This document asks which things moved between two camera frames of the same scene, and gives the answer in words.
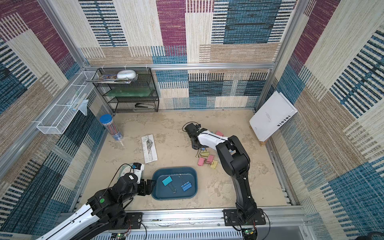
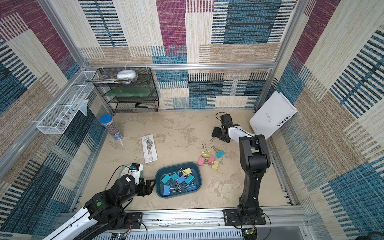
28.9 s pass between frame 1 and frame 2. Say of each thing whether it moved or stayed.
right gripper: moved
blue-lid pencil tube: stayed
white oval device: stayed
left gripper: stayed
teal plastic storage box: moved
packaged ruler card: stayed
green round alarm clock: stayed
